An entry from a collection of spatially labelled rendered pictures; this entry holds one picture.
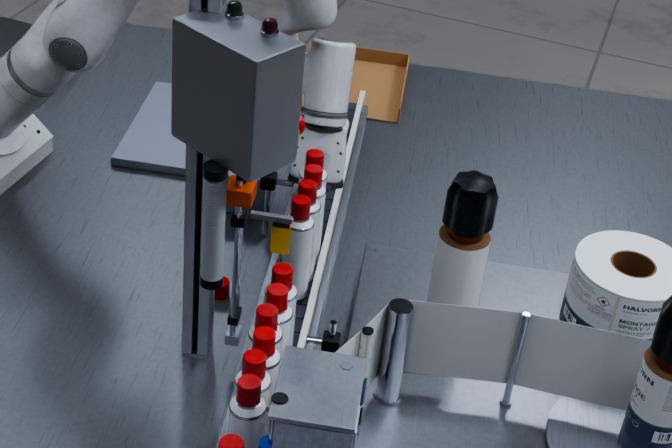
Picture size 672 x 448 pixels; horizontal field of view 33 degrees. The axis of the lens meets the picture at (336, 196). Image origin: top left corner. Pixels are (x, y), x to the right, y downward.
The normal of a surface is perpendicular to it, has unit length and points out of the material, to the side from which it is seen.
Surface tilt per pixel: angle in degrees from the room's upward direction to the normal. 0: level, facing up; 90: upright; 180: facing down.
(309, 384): 0
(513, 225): 0
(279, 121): 90
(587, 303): 90
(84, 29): 75
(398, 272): 0
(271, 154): 90
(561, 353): 90
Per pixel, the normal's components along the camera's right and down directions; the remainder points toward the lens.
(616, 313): -0.39, 0.48
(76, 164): 0.09, -0.83
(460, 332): -0.06, 0.55
